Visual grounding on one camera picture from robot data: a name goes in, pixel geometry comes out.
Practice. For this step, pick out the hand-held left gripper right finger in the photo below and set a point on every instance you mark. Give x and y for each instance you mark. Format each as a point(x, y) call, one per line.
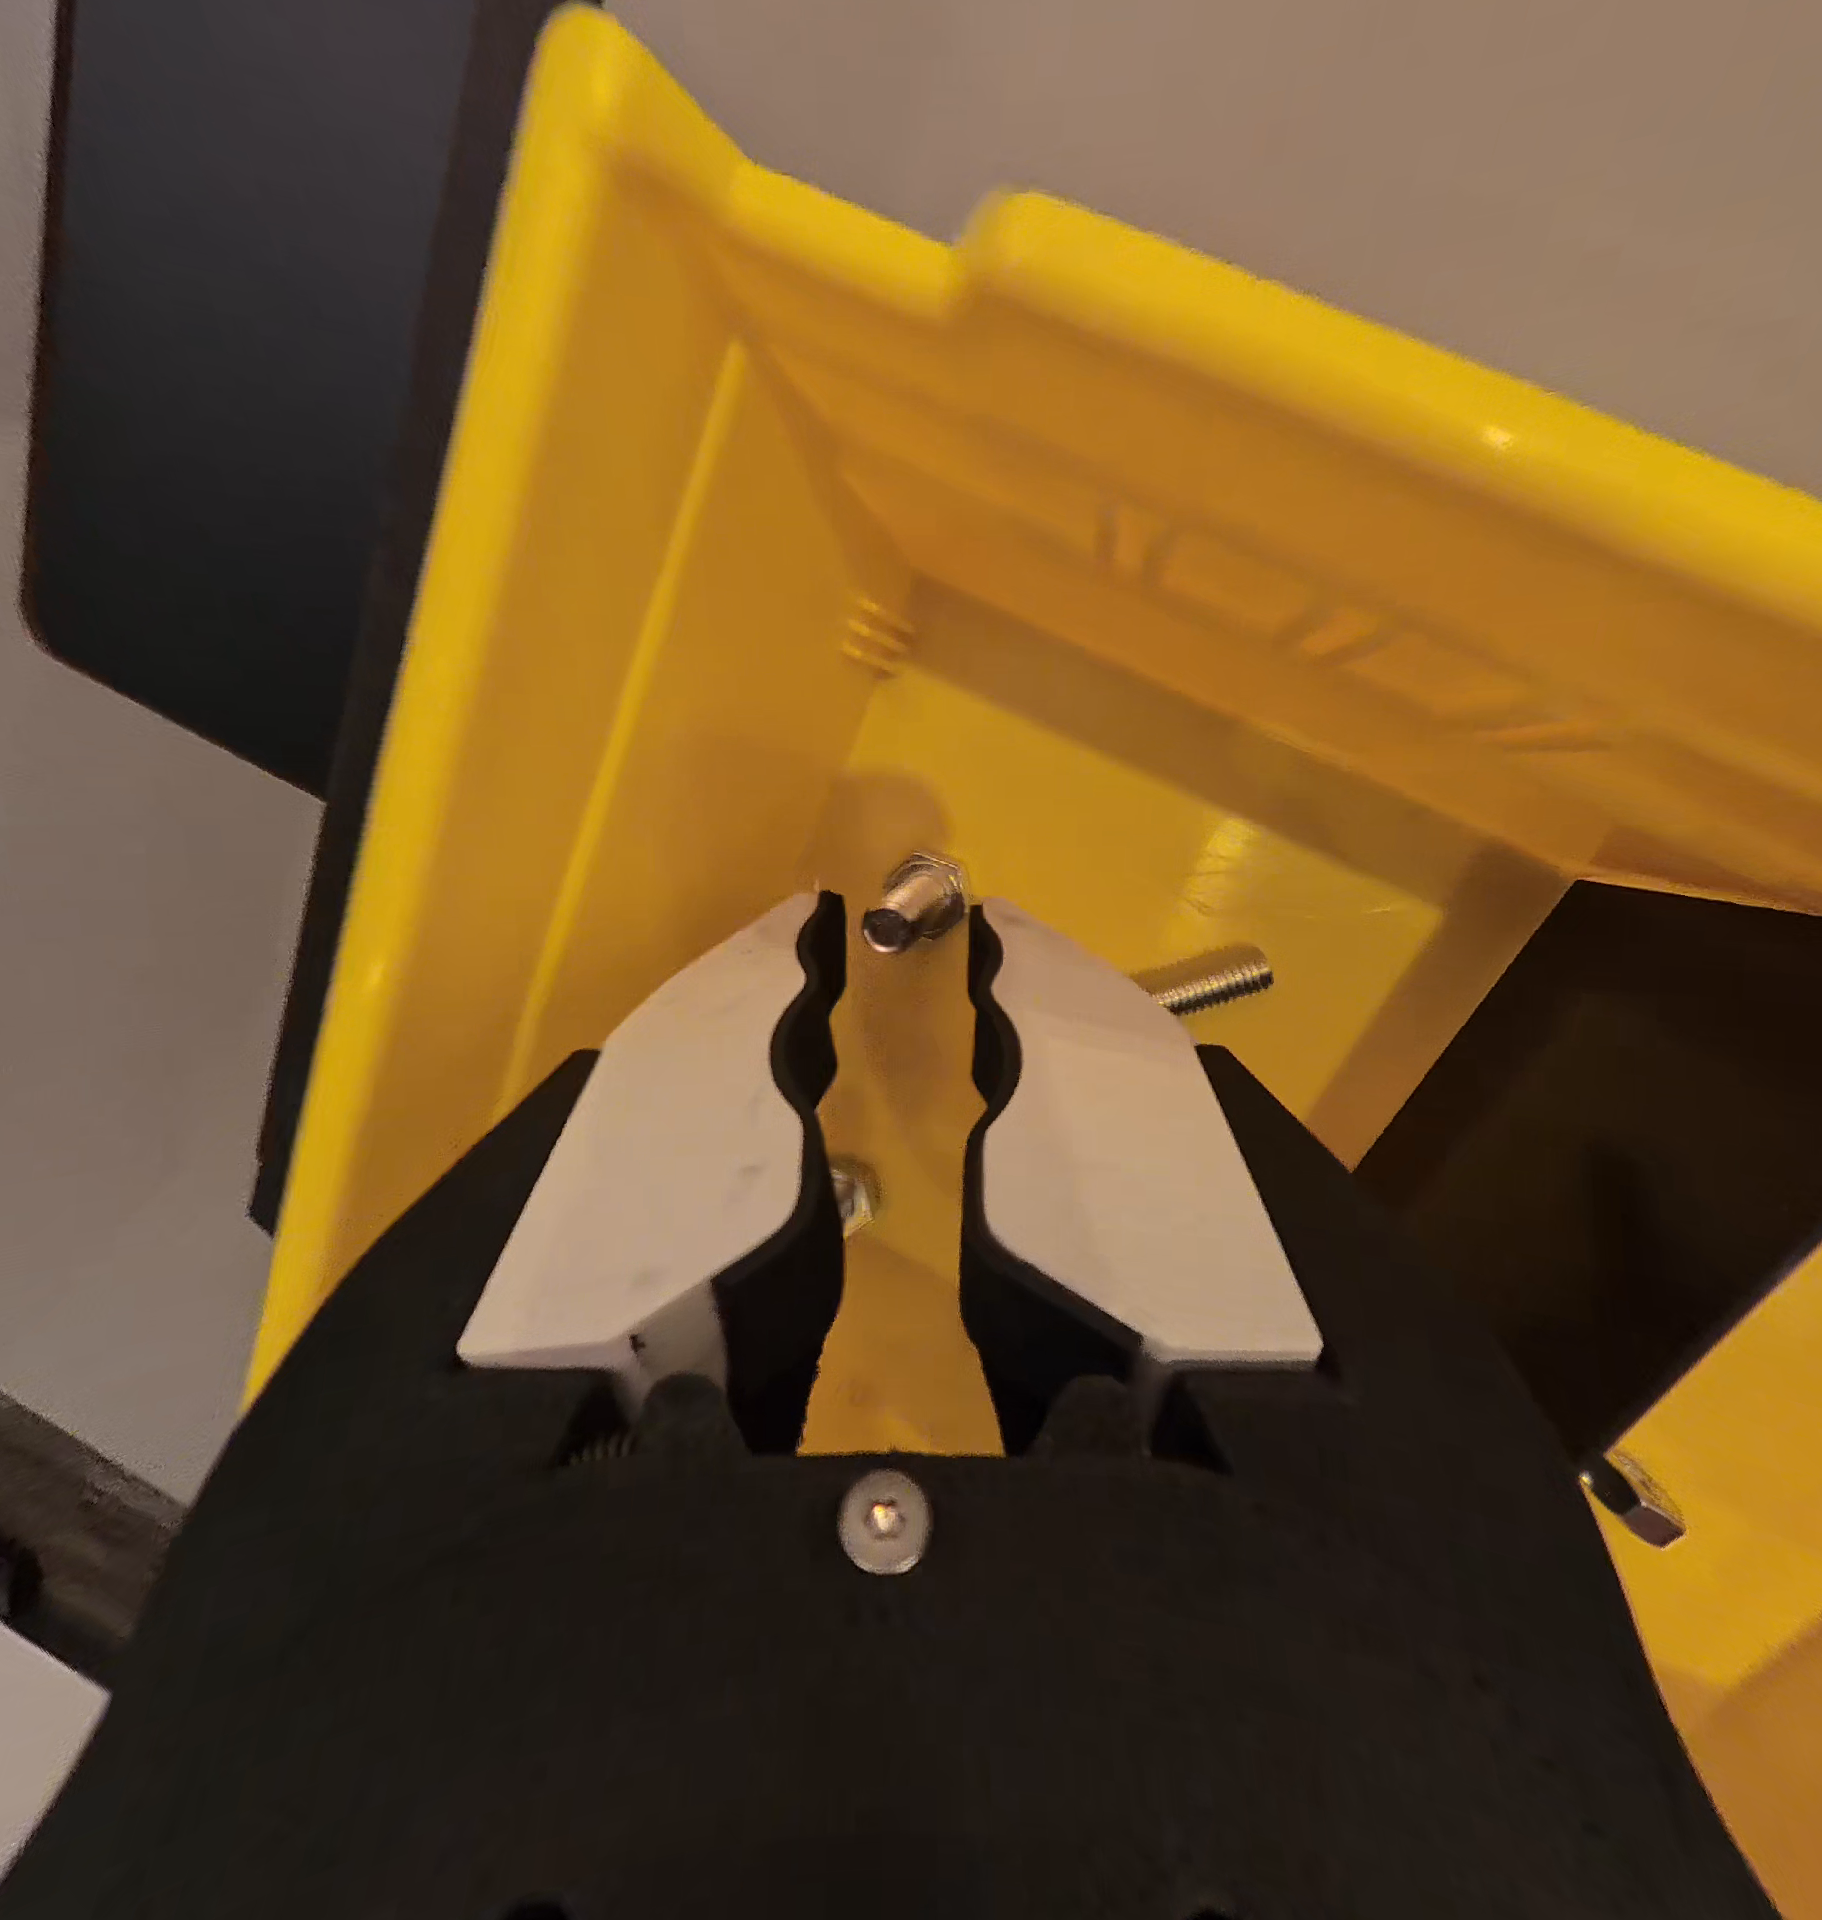
point(1136, 1201)

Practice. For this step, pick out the steel hex nut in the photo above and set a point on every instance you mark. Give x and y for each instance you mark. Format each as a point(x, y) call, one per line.
point(1635, 1504)
point(854, 1197)

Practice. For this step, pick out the steel hex bolt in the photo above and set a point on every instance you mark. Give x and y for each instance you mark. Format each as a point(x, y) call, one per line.
point(1203, 980)
point(911, 907)

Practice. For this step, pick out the yellow plastic bin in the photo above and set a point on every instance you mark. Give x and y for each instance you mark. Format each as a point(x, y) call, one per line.
point(672, 601)

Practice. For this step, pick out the black desk mat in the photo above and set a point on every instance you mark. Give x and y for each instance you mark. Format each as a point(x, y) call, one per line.
point(222, 375)

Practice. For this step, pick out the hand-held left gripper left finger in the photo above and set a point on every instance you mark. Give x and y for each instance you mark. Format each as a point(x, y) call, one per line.
point(641, 1186)

